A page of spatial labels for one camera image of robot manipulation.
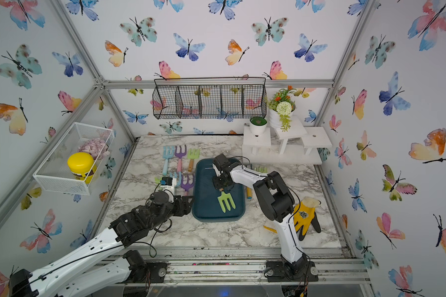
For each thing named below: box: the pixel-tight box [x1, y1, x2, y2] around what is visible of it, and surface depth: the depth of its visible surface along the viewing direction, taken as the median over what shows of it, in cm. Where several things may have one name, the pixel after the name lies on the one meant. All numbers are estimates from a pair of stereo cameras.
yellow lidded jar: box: [66, 151, 98, 185], surface depth 66 cm
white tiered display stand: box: [242, 117, 333, 166], surface depth 109 cm
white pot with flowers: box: [266, 85, 297, 132], surface depth 86 cm
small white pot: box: [249, 116, 268, 136], surface depth 99 cm
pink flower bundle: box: [78, 137, 111, 160], surface depth 71 cm
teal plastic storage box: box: [192, 158, 246, 223], surface depth 95 cm
